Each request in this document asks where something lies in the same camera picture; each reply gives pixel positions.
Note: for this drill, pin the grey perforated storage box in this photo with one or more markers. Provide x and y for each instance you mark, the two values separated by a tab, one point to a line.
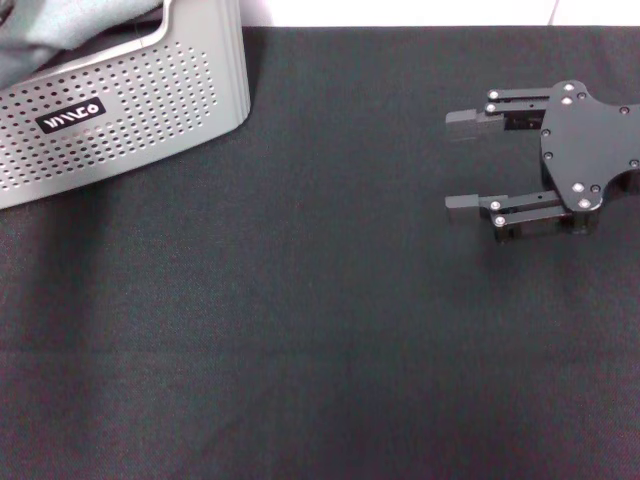
165	100

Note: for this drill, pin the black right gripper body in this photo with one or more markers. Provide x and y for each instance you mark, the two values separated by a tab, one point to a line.
585	140

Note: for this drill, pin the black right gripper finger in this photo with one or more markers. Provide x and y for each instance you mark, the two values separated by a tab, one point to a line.
470	125
525	212

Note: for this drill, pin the black tablecloth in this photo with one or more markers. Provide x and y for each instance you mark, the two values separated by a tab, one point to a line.
320	325

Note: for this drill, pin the grey and yellow towel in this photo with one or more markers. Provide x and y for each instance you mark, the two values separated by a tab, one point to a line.
45	25

